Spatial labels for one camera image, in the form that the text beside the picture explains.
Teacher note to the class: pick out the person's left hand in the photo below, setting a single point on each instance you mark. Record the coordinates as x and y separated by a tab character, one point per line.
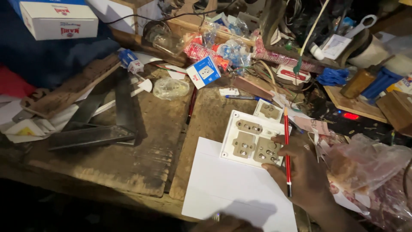
225	225

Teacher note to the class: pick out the person's right hand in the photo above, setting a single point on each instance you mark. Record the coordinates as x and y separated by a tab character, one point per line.
305	170

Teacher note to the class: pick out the red pencil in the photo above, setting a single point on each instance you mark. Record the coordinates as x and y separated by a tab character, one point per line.
286	129

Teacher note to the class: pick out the white multi socket plate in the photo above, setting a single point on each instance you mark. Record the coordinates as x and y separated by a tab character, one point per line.
247	138

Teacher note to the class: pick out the white board sheet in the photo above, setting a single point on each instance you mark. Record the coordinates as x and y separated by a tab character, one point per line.
225	187

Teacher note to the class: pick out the large clear plastic bag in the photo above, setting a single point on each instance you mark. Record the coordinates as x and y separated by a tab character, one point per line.
367	164

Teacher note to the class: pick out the black device with red light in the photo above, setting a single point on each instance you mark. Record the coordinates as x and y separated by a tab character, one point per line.
350	116

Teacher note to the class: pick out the small white socket module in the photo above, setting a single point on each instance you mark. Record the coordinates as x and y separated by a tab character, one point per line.
268	110

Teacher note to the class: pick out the light wooden board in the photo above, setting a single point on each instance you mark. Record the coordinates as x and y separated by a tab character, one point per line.
350	104

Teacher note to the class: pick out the red white flat box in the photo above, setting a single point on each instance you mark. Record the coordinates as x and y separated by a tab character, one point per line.
293	74

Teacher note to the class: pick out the blue pen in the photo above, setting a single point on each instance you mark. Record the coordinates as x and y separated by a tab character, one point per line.
241	97

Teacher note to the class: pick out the blue crumpled cloth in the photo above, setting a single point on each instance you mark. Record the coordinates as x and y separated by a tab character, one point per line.
333	76

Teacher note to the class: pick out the brown wooden block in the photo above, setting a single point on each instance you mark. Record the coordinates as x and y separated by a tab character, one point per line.
397	109

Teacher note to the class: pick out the blue ribbed cylinder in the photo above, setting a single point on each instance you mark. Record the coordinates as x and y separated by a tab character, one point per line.
381	83

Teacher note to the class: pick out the dark red pen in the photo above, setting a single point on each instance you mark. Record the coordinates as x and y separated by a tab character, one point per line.
192	104

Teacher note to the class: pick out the small white card box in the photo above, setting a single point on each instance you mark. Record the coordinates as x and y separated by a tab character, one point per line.
335	46

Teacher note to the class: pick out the bag of blue white parts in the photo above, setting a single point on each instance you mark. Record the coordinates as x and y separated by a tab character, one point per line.
236	51

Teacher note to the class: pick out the large white tape roll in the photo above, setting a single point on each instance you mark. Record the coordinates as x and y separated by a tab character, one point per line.
370	48

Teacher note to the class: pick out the blue white socket box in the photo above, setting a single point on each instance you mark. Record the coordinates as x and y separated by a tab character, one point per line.
203	72

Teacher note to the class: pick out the crumpled clear plastic wrap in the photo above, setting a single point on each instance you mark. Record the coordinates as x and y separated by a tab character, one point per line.
170	88

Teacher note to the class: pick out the black steel square ruler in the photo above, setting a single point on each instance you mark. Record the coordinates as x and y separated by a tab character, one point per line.
124	103

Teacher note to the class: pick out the red white packet in plastic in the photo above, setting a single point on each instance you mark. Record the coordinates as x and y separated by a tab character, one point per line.
201	51

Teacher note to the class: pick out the small blue white carton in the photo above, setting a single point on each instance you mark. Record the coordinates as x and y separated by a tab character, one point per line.
130	61

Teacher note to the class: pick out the clear plastic container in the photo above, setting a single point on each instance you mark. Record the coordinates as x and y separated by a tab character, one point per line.
164	38

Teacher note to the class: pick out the worn wooden plank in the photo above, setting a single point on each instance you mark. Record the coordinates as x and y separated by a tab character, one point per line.
70	87

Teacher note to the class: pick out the heap of white papers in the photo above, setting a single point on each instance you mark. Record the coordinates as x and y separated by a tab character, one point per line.
29	127

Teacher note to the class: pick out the dark blue cloth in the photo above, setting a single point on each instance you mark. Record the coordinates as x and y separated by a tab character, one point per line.
58	58

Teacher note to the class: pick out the red cloth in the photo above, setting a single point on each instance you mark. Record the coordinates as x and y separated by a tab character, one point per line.
14	82

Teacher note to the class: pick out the white cardboard box red print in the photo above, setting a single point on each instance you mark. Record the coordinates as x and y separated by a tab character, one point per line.
58	21

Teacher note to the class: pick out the small white switch part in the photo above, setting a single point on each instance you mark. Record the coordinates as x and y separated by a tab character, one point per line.
229	92

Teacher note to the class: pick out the wooden tray frame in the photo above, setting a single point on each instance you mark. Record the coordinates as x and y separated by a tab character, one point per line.
193	27

